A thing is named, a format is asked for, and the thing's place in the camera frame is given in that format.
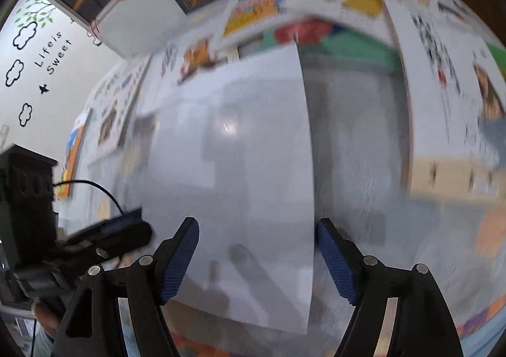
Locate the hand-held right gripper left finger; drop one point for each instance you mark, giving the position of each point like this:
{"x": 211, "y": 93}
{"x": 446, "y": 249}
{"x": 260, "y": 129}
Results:
{"x": 180, "y": 262}

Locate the pale orange book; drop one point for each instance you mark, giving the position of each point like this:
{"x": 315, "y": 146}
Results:
{"x": 492, "y": 238}

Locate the white paper sheet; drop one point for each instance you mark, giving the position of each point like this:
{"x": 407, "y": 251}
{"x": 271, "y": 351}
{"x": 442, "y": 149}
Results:
{"x": 237, "y": 183}

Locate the white beige text book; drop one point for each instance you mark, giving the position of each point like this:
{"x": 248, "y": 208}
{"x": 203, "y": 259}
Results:
{"x": 446, "y": 96}

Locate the cartoon book with blue title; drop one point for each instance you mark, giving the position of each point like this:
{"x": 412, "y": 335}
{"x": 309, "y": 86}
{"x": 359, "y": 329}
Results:
{"x": 257, "y": 13}

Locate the black wall decal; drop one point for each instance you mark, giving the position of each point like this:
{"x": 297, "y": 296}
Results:
{"x": 31, "y": 32}

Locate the orange cartoon book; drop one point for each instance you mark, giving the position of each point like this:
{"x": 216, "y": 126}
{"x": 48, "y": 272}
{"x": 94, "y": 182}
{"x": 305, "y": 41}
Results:
{"x": 71, "y": 159}

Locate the green red picture book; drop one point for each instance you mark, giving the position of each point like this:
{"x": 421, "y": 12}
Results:
{"x": 344, "y": 48}

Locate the white picture book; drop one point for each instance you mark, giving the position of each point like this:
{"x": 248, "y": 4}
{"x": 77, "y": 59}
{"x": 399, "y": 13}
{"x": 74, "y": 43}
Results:
{"x": 118, "y": 107}

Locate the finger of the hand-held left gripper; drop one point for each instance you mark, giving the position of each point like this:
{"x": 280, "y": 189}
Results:
{"x": 122, "y": 219}
{"x": 118, "y": 240}

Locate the white book with orange figure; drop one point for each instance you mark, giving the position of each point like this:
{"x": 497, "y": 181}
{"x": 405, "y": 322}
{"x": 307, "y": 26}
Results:
{"x": 193, "y": 60}

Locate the white cabinet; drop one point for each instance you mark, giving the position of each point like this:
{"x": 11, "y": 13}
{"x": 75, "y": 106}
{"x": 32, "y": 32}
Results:
{"x": 142, "y": 13}

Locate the person's left hand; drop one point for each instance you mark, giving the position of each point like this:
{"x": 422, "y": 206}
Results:
{"x": 45, "y": 317}

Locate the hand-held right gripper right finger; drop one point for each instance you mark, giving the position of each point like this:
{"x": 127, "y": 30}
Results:
{"x": 336, "y": 262}

